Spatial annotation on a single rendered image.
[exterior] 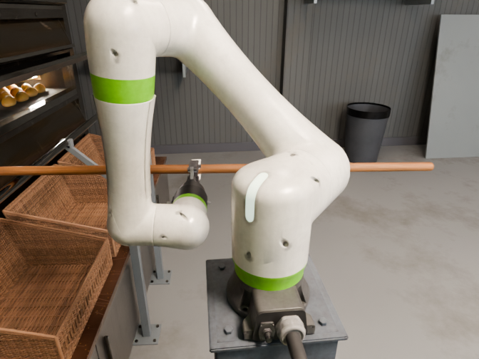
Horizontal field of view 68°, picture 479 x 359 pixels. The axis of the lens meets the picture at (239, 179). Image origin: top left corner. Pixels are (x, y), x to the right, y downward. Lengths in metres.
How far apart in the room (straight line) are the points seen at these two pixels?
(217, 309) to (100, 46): 0.49
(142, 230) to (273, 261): 0.37
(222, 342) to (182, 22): 0.57
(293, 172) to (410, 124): 4.91
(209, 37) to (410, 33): 4.48
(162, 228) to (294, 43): 3.75
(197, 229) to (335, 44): 4.07
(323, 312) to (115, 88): 0.53
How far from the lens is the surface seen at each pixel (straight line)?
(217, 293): 0.68
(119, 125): 0.71
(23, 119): 2.15
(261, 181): 0.51
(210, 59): 0.72
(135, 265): 1.90
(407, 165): 1.30
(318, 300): 0.68
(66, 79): 2.82
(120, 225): 0.83
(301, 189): 0.51
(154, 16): 0.69
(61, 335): 1.38
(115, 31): 0.65
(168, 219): 0.82
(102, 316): 1.58
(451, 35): 5.12
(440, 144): 5.14
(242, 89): 0.69
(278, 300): 0.58
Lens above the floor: 1.66
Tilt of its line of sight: 25 degrees down
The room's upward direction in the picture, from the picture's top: straight up
